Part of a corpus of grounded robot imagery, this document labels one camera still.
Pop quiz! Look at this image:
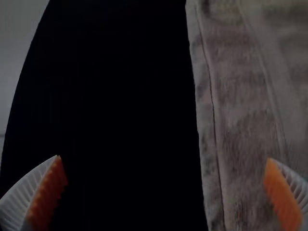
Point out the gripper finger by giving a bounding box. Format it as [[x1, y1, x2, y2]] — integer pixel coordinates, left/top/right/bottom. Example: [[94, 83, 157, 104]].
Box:
[[263, 157, 308, 231], [0, 154, 69, 231]]

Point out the pale towel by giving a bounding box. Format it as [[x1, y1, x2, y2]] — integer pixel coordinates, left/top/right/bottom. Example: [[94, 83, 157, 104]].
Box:
[[184, 0, 308, 231]]

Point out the black mat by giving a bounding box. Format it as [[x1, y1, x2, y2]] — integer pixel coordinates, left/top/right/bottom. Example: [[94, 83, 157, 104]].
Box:
[[0, 0, 210, 231]]

